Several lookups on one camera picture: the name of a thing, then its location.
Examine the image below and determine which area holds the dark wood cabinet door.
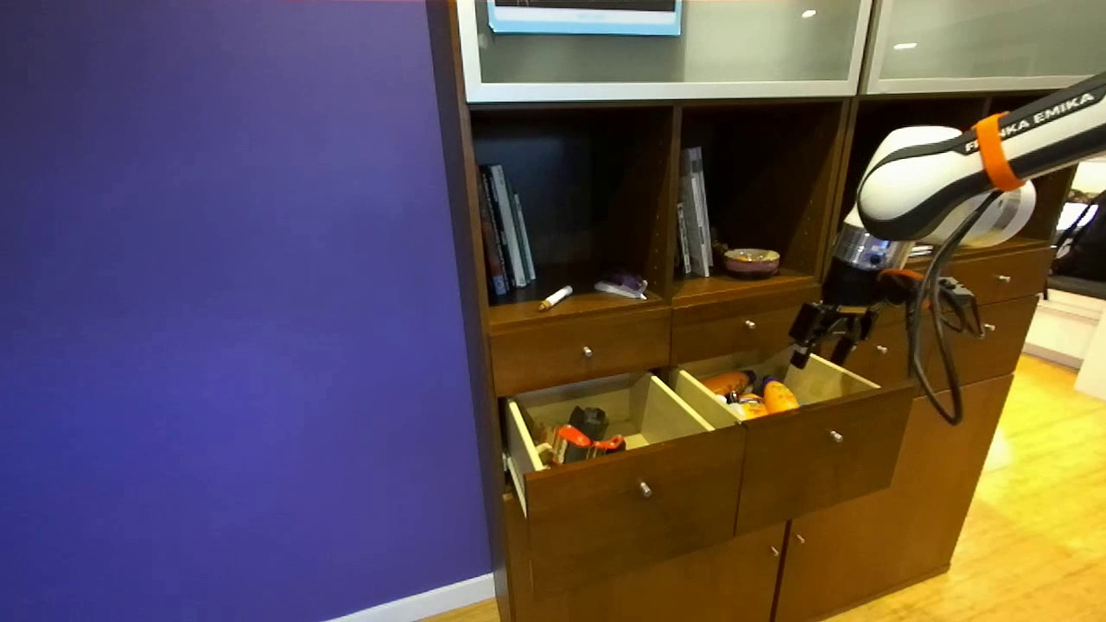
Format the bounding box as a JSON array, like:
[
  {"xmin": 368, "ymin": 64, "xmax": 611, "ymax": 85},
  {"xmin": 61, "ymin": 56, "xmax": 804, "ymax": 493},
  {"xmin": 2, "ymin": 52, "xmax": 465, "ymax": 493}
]
[
  {"xmin": 769, "ymin": 461, "xmax": 959, "ymax": 622},
  {"xmin": 505, "ymin": 521, "xmax": 792, "ymax": 622}
]

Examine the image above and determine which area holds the red orange hand tool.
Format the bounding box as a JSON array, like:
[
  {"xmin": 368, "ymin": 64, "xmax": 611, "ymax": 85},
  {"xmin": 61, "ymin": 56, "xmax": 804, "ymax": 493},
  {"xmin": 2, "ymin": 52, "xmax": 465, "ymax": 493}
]
[{"xmin": 546, "ymin": 423, "xmax": 630, "ymax": 468}]

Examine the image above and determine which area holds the wood drawer holding bottles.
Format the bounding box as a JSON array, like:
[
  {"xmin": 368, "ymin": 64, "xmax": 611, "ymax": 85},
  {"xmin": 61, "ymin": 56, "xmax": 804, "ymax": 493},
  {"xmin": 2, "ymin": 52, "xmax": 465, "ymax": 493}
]
[{"xmin": 668, "ymin": 346, "xmax": 921, "ymax": 535}]

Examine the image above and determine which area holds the small metallic object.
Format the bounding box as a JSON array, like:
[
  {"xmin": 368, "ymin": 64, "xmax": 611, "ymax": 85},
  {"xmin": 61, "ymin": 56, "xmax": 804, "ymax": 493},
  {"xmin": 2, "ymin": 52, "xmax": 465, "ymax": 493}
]
[{"xmin": 594, "ymin": 274, "xmax": 649, "ymax": 305}]

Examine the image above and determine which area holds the white furniture piece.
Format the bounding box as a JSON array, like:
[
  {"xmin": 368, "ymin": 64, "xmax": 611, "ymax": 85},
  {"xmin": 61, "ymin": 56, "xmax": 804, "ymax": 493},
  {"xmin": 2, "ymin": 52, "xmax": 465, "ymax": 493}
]
[{"xmin": 1024, "ymin": 288, "xmax": 1106, "ymax": 402}]

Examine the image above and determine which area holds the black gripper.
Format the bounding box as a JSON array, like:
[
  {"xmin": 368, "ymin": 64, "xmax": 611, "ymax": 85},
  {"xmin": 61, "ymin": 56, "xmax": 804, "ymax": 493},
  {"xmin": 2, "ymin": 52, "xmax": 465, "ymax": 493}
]
[{"xmin": 783, "ymin": 265, "xmax": 911, "ymax": 372}]

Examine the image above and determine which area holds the white baseboard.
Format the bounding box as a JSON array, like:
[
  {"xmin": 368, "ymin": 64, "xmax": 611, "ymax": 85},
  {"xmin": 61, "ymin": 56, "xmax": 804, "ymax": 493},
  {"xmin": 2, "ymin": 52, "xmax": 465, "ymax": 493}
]
[{"xmin": 324, "ymin": 572, "xmax": 502, "ymax": 622}]

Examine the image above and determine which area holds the dark book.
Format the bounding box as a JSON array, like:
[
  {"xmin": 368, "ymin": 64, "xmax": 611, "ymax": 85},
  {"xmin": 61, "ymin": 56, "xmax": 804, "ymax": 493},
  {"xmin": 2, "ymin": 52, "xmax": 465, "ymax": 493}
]
[{"xmin": 478, "ymin": 166, "xmax": 510, "ymax": 305}]

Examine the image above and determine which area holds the dark wood drawer front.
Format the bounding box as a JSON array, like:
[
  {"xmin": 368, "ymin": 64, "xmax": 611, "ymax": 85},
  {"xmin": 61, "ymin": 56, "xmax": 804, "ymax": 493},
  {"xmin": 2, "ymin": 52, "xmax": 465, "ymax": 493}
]
[
  {"xmin": 907, "ymin": 242, "xmax": 1058, "ymax": 311},
  {"xmin": 488, "ymin": 300, "xmax": 674, "ymax": 398},
  {"xmin": 668, "ymin": 289, "xmax": 815, "ymax": 371},
  {"xmin": 847, "ymin": 293, "xmax": 1044, "ymax": 390}
]

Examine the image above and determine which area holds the blue framed panel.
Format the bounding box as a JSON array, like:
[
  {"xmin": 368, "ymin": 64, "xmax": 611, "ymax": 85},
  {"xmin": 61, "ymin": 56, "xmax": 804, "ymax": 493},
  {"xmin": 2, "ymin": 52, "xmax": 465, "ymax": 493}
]
[{"xmin": 485, "ymin": 0, "xmax": 686, "ymax": 38}]

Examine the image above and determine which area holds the small round bowl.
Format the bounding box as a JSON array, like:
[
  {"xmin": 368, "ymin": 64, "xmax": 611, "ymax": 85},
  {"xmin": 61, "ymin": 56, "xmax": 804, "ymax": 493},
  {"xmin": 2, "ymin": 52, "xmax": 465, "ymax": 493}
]
[{"xmin": 721, "ymin": 247, "xmax": 783, "ymax": 276}]

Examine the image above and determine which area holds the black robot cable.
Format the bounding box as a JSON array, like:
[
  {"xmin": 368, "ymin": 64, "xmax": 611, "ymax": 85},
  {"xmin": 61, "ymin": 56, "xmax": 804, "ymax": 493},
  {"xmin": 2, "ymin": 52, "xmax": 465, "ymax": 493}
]
[{"xmin": 902, "ymin": 188, "xmax": 986, "ymax": 428}]

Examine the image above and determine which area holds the grey book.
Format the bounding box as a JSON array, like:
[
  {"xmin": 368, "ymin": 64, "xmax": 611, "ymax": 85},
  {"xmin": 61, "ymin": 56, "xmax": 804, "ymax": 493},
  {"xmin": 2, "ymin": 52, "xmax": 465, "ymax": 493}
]
[
  {"xmin": 490, "ymin": 163, "xmax": 543, "ymax": 289},
  {"xmin": 674, "ymin": 145, "xmax": 717, "ymax": 279}
]

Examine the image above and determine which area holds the black tool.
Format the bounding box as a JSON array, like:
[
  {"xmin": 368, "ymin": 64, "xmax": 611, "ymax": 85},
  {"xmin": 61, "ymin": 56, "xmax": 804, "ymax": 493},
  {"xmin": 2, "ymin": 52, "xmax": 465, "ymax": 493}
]
[{"xmin": 565, "ymin": 405, "xmax": 614, "ymax": 443}]

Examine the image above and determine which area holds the wood drawer holding tools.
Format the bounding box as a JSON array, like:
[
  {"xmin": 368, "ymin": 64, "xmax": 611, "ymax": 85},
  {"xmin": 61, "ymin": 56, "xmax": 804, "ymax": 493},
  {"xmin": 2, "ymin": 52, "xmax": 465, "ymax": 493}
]
[{"xmin": 502, "ymin": 371, "xmax": 750, "ymax": 566}]

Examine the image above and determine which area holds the wide frosted glass door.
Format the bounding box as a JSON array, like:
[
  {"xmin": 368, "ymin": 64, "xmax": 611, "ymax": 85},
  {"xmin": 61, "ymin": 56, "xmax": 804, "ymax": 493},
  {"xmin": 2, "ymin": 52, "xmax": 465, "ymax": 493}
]
[{"xmin": 457, "ymin": 0, "xmax": 873, "ymax": 105}]

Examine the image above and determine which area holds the dark background object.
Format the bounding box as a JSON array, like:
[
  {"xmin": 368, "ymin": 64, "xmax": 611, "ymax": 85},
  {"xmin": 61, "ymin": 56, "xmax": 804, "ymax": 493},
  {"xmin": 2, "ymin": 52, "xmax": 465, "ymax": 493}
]
[{"xmin": 1049, "ymin": 193, "xmax": 1106, "ymax": 300}]

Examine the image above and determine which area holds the orange strap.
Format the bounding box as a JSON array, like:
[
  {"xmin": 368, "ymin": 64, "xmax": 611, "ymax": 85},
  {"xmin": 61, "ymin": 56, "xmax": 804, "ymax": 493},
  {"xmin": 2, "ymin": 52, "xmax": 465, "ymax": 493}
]
[{"xmin": 970, "ymin": 112, "xmax": 1027, "ymax": 196}]

